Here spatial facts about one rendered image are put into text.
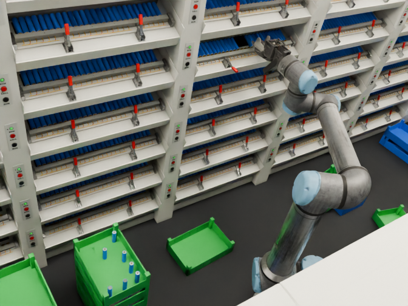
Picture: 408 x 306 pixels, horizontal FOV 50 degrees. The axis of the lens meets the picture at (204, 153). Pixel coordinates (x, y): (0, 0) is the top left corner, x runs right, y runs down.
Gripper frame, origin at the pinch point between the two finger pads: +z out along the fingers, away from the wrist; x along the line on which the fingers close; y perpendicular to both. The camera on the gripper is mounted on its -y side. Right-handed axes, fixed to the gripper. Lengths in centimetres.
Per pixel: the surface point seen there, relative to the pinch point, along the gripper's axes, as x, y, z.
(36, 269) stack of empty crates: 114, -68, -29
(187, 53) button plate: 41.0, 5.4, -5.4
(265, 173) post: -31, -93, -9
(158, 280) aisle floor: 62, -100, -41
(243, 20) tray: 13.3, 14.1, -2.1
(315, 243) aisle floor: -29, -99, -61
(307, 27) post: -24.8, 7.0, -4.9
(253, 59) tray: 2.3, -6.1, -3.2
